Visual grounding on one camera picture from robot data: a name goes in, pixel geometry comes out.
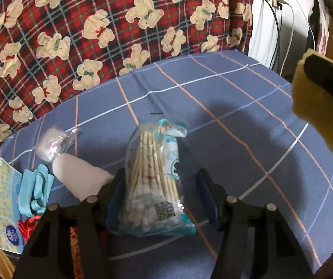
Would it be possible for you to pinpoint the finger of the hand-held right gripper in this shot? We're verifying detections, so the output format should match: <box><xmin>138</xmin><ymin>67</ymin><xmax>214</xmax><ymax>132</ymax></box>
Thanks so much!
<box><xmin>303</xmin><ymin>53</ymin><xmax>333</xmax><ymax>110</ymax></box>

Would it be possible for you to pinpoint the white cable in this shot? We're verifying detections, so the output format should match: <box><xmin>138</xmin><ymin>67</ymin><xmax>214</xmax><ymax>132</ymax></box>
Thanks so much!
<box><xmin>282</xmin><ymin>0</ymin><xmax>313</xmax><ymax>76</ymax></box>

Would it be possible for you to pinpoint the yellow blue dotted tissue pack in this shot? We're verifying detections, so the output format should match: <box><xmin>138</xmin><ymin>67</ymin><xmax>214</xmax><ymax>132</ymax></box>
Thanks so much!
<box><xmin>0</xmin><ymin>157</ymin><xmax>25</xmax><ymax>253</ymax></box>

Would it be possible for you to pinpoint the black cable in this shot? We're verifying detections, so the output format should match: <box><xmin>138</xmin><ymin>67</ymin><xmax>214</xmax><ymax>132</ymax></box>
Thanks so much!
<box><xmin>264</xmin><ymin>0</ymin><xmax>282</xmax><ymax>71</ymax></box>

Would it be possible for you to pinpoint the red plaid bear print blanket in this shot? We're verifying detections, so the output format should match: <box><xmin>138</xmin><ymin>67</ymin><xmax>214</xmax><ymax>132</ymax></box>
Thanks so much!
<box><xmin>0</xmin><ymin>0</ymin><xmax>255</xmax><ymax>164</ymax></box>

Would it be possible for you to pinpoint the blue checked bedsheet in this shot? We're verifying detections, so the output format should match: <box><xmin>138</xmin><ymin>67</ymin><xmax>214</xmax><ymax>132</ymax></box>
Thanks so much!
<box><xmin>0</xmin><ymin>49</ymin><xmax>333</xmax><ymax>279</ymax></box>

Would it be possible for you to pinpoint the yellow sponge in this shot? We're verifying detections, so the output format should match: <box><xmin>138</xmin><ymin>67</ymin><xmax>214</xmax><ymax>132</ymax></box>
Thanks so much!
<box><xmin>291</xmin><ymin>49</ymin><xmax>333</xmax><ymax>154</ymax></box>

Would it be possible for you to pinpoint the bag of cotton swabs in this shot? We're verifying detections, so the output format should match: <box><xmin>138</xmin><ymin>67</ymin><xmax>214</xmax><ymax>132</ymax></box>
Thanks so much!
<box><xmin>105</xmin><ymin>118</ymin><xmax>198</xmax><ymax>237</ymax></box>

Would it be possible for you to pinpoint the white fluffy sock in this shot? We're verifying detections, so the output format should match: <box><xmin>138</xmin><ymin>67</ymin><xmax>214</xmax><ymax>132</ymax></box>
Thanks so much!
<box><xmin>52</xmin><ymin>154</ymin><xmax>113</xmax><ymax>201</ymax></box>

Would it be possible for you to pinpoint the red gold patterned pouch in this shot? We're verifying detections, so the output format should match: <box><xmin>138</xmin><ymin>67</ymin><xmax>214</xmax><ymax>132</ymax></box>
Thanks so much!
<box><xmin>17</xmin><ymin>214</ymin><xmax>85</xmax><ymax>279</ymax></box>

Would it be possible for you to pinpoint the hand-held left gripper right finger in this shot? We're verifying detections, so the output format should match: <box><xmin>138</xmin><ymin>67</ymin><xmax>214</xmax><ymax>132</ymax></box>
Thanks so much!
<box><xmin>195</xmin><ymin>169</ymin><xmax>310</xmax><ymax>279</ymax></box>

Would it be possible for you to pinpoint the teal cloth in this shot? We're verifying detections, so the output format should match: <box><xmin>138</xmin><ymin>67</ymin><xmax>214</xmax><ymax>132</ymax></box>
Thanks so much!
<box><xmin>19</xmin><ymin>164</ymin><xmax>54</xmax><ymax>216</ymax></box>

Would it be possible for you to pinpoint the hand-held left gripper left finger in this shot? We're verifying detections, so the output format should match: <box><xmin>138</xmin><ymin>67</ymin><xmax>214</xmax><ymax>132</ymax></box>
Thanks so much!
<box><xmin>11</xmin><ymin>169</ymin><xmax>127</xmax><ymax>279</ymax></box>

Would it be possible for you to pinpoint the clear bag of cotton balls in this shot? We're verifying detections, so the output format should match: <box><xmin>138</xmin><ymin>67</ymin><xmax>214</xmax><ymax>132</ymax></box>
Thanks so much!
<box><xmin>37</xmin><ymin>126</ymin><xmax>82</xmax><ymax>163</ymax></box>

